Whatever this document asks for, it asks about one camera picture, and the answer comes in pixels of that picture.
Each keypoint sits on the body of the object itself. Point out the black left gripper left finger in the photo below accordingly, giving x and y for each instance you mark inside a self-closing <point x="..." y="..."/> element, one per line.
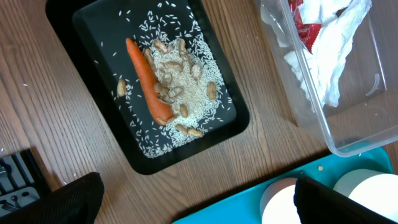
<point x="75" y="203"/>

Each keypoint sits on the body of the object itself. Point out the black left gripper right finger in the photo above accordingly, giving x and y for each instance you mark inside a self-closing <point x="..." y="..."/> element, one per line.
<point x="318" y="204"/>

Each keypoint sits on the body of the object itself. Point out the pink bowl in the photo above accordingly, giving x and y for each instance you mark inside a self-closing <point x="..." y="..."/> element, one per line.
<point x="277" y="203"/>

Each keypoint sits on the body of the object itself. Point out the pale green bowl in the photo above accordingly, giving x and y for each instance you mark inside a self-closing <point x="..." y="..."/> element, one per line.
<point x="374" y="190"/>

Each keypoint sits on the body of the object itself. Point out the white napkin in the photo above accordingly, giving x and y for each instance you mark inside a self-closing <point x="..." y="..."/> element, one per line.
<point x="340" y="20"/>

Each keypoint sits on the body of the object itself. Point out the red snack wrapper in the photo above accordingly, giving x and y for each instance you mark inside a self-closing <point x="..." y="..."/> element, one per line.
<point x="306" y="16"/>

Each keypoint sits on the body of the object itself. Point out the black food-waste tray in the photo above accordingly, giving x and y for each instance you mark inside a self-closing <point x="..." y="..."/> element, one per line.
<point x="94" y="32"/>

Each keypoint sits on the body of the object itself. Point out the teal plastic tray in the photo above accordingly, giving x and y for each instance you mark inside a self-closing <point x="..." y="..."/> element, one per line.
<point x="244" y="207"/>

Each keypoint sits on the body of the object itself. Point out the clear plastic bin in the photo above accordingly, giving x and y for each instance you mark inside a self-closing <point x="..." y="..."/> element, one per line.
<point x="366" y="115"/>

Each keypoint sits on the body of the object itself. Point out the orange carrot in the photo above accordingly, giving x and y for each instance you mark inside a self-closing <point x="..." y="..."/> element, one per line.
<point x="160" y="112"/>

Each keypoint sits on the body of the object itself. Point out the rice and peanuts pile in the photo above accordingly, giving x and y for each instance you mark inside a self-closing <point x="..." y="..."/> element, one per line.
<point x="189" y="79"/>

